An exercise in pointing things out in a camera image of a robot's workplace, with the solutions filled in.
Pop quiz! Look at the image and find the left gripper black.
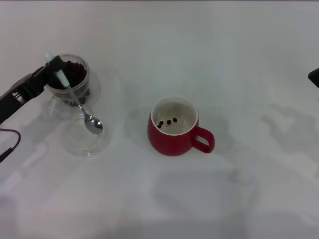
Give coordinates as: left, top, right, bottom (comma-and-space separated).
0, 55, 63, 125

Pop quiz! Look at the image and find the double-wall glass cup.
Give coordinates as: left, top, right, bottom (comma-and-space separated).
46, 53, 102, 118

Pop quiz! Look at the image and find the blue-handled metal spoon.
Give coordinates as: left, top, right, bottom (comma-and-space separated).
44, 52, 104, 135

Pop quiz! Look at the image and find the red ceramic mug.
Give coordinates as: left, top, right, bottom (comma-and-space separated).
147, 96, 215, 157

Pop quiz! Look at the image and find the coffee bean pile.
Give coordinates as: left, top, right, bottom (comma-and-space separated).
48, 60, 91, 107

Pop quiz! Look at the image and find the clear glass saucer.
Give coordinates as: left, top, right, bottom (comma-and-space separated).
63, 114, 111, 159

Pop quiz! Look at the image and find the dark red cable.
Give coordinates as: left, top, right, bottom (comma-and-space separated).
0, 128, 22, 164

